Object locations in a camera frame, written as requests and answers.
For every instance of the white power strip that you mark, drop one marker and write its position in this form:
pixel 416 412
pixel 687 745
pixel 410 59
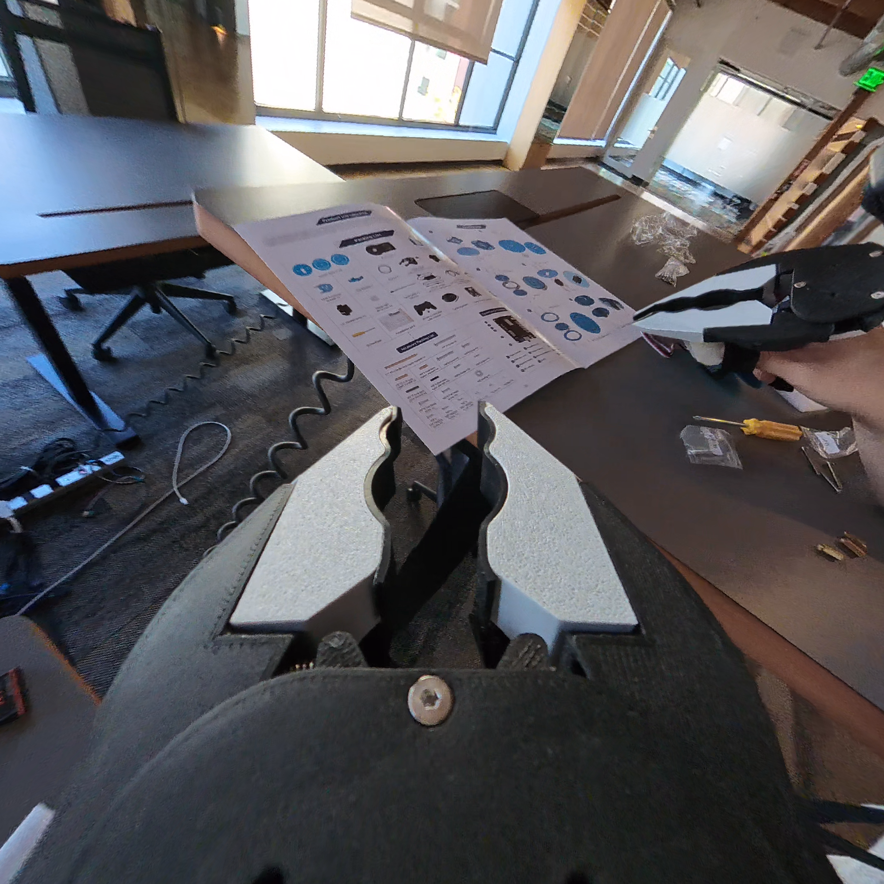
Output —
pixel 62 480

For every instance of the large window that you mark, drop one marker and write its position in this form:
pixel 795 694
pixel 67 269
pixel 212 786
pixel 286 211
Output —
pixel 359 55

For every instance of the brass standoff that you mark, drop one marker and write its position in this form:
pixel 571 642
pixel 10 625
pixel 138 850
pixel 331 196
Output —
pixel 830 552
pixel 854 545

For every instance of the beige roller blind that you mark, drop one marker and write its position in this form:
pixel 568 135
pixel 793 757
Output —
pixel 428 27

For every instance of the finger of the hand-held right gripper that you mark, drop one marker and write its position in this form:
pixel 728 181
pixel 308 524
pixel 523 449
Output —
pixel 718 323
pixel 732 280

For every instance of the black office chair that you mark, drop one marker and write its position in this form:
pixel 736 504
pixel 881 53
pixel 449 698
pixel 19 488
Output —
pixel 152 304

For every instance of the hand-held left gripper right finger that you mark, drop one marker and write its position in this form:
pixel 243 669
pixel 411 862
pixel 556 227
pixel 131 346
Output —
pixel 552 552

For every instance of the long metal screw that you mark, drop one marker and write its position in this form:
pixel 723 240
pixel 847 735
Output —
pixel 813 461
pixel 833 472
pixel 831 476

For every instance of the printed instruction manual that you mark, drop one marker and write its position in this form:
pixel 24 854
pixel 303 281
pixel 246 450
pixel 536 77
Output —
pixel 414 297

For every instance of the green exit sign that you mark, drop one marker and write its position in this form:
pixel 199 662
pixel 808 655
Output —
pixel 870 77

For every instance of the small black module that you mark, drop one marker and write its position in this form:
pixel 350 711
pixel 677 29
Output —
pixel 10 697

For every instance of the person's right hand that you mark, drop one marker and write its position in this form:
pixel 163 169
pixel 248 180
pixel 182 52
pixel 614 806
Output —
pixel 829 376

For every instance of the clear plastic bag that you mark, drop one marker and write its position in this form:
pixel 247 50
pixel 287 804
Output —
pixel 673 271
pixel 829 442
pixel 711 445
pixel 653 229

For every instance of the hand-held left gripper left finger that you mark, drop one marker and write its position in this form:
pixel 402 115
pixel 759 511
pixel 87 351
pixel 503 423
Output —
pixel 311 552

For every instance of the wooden staircase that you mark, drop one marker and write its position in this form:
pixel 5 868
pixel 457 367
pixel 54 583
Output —
pixel 808 186

